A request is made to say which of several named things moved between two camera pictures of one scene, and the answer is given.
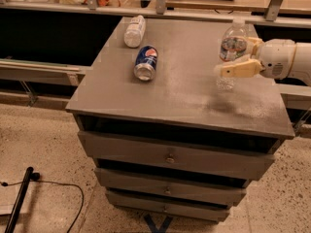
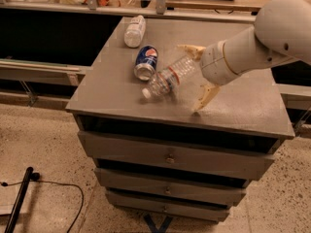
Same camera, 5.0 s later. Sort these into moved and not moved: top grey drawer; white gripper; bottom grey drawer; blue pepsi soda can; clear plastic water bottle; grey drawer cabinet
Moved: clear plastic water bottle; white gripper
Not moved: top grey drawer; bottom grey drawer; grey drawer cabinet; blue pepsi soda can
